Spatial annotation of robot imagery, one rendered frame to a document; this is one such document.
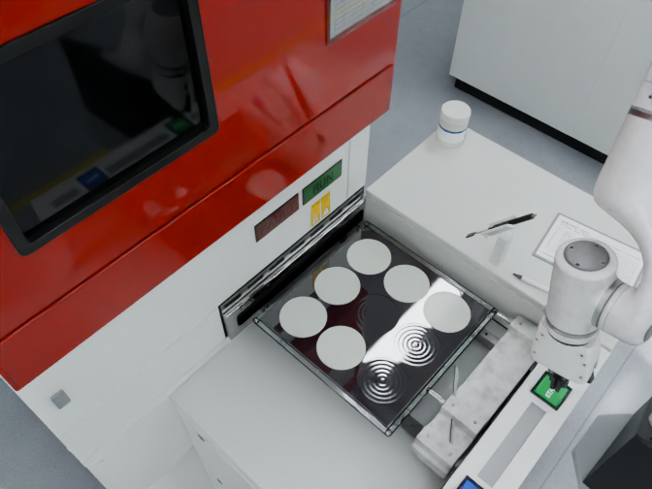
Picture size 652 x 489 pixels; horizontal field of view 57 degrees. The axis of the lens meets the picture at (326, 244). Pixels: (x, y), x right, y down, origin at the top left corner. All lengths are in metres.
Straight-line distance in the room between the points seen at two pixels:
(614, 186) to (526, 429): 0.48
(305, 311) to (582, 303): 0.59
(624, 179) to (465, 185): 0.62
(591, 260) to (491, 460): 0.41
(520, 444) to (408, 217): 0.53
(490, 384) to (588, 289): 0.42
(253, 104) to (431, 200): 0.65
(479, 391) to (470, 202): 0.44
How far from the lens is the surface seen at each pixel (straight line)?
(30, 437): 2.34
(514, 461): 1.14
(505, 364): 1.31
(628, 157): 0.91
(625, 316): 0.93
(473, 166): 1.52
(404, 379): 1.23
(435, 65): 3.50
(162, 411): 1.36
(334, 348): 1.25
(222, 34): 0.79
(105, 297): 0.90
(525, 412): 1.19
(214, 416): 1.29
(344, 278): 1.34
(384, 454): 1.25
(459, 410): 1.21
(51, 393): 1.07
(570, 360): 1.07
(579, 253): 0.93
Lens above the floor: 2.00
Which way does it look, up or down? 52 degrees down
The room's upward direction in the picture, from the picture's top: 1 degrees clockwise
